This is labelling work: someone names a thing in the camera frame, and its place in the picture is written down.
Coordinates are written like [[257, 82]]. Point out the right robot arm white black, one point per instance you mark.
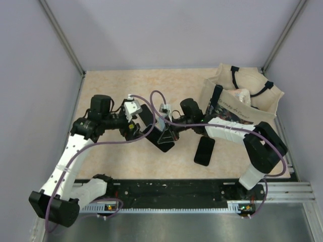
[[263, 145]]

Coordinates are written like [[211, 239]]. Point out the white slotted cable duct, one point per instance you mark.
[[229, 208]]

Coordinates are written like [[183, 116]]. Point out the beige canvas tote bag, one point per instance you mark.
[[215, 98]]

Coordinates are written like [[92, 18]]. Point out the pink white item in bag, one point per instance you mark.
[[243, 95]]

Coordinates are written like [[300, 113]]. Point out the aluminium frame post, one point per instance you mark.
[[61, 37], [300, 7]]

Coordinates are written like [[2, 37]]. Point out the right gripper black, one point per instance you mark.
[[169, 135]]

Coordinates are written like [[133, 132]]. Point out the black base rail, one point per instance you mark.
[[180, 193]]

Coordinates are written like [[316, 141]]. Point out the phone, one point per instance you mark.
[[147, 118], [204, 151]]

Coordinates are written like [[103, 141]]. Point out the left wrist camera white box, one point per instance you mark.
[[132, 107]]

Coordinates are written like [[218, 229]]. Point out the left aluminium frame post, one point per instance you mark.
[[61, 37]]

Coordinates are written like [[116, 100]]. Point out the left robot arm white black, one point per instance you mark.
[[57, 201]]

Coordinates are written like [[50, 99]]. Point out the phone in black case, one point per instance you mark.
[[204, 151]]

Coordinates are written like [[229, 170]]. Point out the right aluminium frame post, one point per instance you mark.
[[300, 7]]

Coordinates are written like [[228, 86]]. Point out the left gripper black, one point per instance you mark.
[[132, 134]]

